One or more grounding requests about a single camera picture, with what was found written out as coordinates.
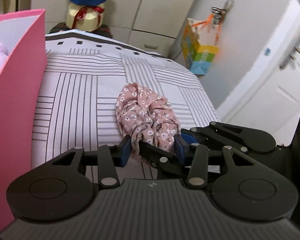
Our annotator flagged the striped white bedsheet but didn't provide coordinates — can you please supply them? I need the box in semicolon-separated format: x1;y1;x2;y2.
31;30;219;168

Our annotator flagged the white door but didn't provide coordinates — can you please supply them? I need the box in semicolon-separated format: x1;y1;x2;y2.
217;0;300;146

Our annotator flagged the silver door handle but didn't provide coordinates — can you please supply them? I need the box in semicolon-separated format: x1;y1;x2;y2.
279;32;300;70

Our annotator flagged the black cable bundle on hook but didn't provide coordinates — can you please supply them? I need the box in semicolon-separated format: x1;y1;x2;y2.
210;0;235;26

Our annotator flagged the colourful paper gift bag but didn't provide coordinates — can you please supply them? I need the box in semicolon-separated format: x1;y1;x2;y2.
181;14;221;75

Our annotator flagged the coin flower bouquet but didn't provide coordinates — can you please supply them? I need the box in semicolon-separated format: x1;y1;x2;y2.
65;0;106;32

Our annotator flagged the beige wardrobe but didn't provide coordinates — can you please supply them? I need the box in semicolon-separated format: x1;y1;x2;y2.
5;0;206;61

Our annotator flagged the pink floral scrunchie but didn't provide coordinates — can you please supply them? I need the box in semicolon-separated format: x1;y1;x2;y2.
115;82;181;156

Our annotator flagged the pink storage box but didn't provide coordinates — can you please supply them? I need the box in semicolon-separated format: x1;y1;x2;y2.
0;9;47;231

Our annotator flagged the blue wall sticker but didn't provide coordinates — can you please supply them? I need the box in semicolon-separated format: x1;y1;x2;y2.
264;48;271;56

